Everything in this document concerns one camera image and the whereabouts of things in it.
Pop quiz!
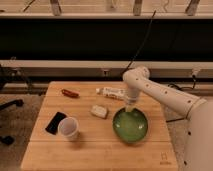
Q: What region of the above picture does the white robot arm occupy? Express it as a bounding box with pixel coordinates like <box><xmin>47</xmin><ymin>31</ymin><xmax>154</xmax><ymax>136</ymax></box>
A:
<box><xmin>122</xmin><ymin>66</ymin><xmax>213</xmax><ymax>171</ymax></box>

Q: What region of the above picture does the black hanging cable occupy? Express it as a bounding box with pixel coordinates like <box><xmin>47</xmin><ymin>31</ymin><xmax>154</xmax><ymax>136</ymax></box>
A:
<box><xmin>118</xmin><ymin>9</ymin><xmax>157</xmax><ymax>78</ymax></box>

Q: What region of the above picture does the green ceramic bowl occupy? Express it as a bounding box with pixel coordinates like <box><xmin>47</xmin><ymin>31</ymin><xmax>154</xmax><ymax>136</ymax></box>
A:
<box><xmin>112</xmin><ymin>108</ymin><xmax>148</xmax><ymax>143</ymax></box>

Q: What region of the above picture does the white wall socket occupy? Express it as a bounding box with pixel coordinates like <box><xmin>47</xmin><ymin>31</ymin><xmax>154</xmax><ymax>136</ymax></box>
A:
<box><xmin>191</xmin><ymin>68</ymin><xmax>200</xmax><ymax>76</ymax></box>

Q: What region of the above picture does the white soap bar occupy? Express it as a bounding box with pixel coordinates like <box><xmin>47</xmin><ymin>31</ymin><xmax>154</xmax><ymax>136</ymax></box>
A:
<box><xmin>91</xmin><ymin>105</ymin><xmax>108</xmax><ymax>119</ymax></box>

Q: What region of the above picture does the black smartphone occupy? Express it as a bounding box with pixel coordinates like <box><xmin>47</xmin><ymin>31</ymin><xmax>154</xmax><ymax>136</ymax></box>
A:
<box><xmin>45</xmin><ymin>112</ymin><xmax>66</xmax><ymax>135</ymax></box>

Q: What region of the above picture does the black floor cable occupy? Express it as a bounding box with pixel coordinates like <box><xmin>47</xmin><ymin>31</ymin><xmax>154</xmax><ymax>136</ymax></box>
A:
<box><xmin>165</xmin><ymin>74</ymin><xmax>198</xmax><ymax>124</ymax></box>

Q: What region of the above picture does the red brown sausage toy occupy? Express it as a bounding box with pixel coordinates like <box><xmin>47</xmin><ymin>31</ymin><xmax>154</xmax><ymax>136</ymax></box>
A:
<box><xmin>61</xmin><ymin>89</ymin><xmax>79</xmax><ymax>98</ymax></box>

